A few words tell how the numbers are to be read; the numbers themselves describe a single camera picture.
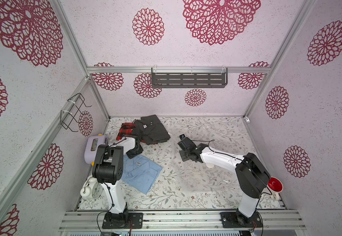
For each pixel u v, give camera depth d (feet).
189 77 3.16
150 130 3.49
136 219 2.45
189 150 2.28
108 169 1.69
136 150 2.82
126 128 3.61
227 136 3.57
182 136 2.70
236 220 2.17
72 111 2.55
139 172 2.88
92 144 3.09
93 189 2.44
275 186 2.72
